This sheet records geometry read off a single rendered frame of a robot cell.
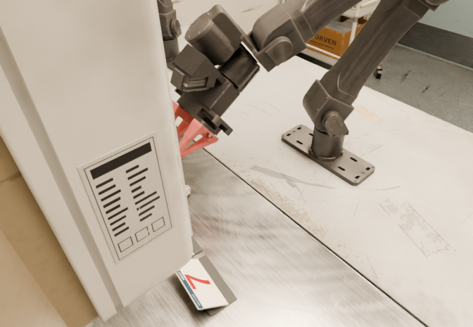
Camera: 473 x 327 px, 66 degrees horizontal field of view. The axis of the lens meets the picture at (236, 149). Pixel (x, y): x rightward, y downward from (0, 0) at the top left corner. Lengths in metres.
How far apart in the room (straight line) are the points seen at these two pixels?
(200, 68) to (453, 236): 0.49
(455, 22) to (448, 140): 2.52
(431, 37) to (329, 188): 2.86
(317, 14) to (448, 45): 2.90
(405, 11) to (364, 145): 0.30
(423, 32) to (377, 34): 2.86
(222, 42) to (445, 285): 0.49
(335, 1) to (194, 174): 0.40
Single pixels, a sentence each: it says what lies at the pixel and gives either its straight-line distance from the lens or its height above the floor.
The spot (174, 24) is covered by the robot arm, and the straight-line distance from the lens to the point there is 1.08.
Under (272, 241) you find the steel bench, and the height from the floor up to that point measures 0.90.
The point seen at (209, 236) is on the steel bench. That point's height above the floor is 0.90.
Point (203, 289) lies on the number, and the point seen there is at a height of 0.92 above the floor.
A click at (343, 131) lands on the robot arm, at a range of 0.72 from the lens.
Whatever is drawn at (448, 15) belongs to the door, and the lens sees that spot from 3.41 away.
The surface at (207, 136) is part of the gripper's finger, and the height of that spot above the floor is 1.04.
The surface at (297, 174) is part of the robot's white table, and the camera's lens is 0.74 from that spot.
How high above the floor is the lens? 1.41
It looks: 40 degrees down
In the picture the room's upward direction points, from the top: 1 degrees counter-clockwise
